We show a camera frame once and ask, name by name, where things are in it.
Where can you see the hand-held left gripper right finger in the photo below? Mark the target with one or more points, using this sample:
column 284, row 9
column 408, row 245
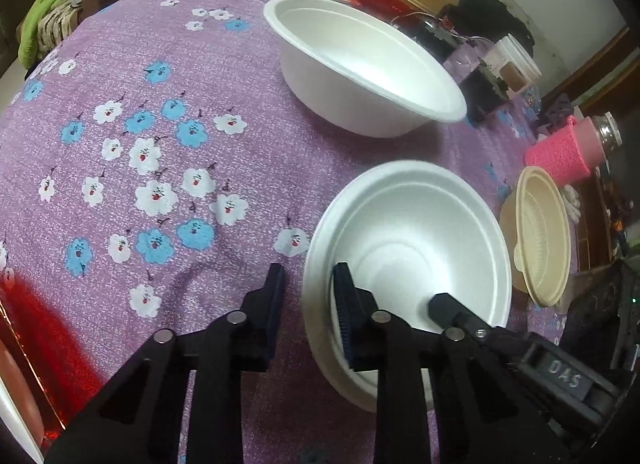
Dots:
column 347, row 314

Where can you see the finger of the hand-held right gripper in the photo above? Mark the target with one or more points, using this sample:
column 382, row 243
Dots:
column 450, row 311

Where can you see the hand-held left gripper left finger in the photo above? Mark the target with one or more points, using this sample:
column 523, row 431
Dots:
column 275, row 309

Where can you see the small white foam bowl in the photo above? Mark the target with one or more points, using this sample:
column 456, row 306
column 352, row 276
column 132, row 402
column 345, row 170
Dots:
column 425, row 239

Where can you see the red plate with gold print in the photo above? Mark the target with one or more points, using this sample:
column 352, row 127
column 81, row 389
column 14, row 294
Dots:
column 25, row 344

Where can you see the beige plastic bowl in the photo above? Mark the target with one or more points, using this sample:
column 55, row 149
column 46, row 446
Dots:
column 542, row 234

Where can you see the white work gloves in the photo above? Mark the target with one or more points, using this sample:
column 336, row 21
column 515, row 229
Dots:
column 571, row 201

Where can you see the bottle with pink knitted sleeve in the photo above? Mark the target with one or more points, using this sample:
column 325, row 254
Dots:
column 565, row 151

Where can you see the small black box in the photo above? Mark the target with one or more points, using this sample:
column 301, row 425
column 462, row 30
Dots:
column 482, row 91

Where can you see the purple floral tablecloth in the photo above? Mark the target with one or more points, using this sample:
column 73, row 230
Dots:
column 150, row 94

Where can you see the white plastic jar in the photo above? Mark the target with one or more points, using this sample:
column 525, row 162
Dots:
column 517, row 66

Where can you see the large white foam bowl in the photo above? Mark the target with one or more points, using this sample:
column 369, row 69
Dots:
column 370, row 59

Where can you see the patterned blanket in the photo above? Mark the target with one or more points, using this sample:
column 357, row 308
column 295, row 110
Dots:
column 55, row 26

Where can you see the green jacket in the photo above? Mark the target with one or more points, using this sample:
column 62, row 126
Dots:
column 47, row 4

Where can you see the wooden door frame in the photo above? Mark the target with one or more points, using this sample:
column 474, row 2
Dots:
column 600, row 74

